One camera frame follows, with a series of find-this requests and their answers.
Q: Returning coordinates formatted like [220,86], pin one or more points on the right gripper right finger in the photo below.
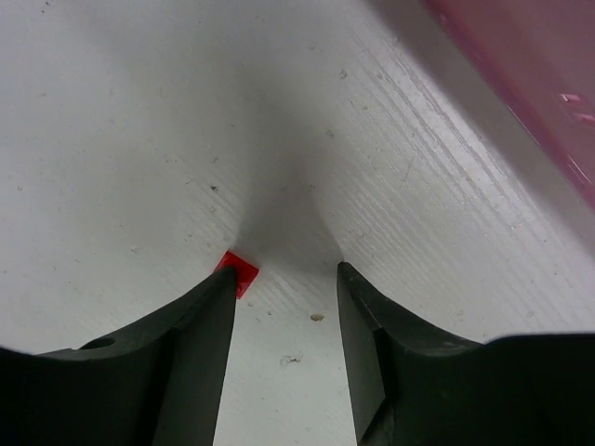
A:
[413,383]

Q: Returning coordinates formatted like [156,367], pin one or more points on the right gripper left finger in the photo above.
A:
[156,381]

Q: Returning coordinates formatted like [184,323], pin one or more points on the tiny red square plate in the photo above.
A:
[246,272]

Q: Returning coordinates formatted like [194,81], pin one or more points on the large pink bin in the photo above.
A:
[538,56]

